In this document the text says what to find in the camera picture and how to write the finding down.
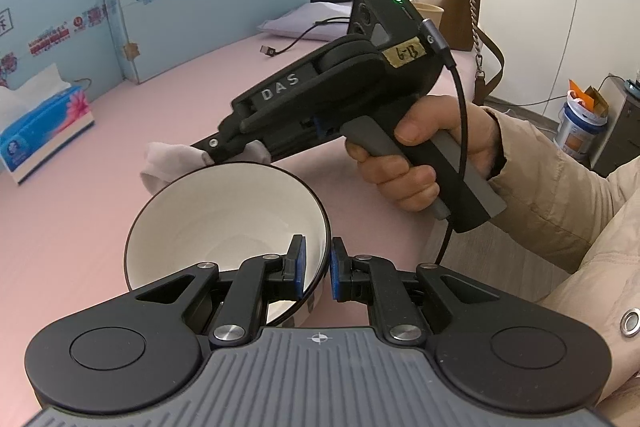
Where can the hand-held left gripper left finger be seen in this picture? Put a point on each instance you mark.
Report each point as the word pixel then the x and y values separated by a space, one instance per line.
pixel 298 266

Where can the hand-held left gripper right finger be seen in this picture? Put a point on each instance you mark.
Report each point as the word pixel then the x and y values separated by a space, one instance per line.
pixel 338 271

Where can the lavender pillow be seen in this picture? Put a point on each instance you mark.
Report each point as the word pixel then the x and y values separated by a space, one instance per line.
pixel 305 19

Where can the brown paper cup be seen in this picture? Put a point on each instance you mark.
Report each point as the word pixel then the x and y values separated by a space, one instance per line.
pixel 430 16

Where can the person's right hand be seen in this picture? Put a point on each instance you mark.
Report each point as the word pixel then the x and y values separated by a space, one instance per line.
pixel 465 122

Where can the beige coat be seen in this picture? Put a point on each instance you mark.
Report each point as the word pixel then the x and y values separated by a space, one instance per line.
pixel 600 357

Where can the blue flowered tissue box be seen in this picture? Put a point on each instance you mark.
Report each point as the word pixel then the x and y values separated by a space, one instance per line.
pixel 45 127

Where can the grey wiping cloth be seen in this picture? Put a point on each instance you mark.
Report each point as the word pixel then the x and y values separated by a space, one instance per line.
pixel 165 157

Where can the black bowl with white inside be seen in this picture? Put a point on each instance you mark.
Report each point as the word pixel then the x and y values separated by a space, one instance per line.
pixel 225 217

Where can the person's right forearm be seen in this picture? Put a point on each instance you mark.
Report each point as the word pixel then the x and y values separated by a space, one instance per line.
pixel 545 187

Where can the white paint bucket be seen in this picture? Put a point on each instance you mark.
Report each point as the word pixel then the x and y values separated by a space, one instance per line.
pixel 577 132

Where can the grey cabinet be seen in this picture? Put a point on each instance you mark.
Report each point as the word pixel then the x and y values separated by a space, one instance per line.
pixel 622 132

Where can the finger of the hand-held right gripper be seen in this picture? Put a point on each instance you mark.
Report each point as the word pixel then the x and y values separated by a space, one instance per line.
pixel 290 146
pixel 216 146

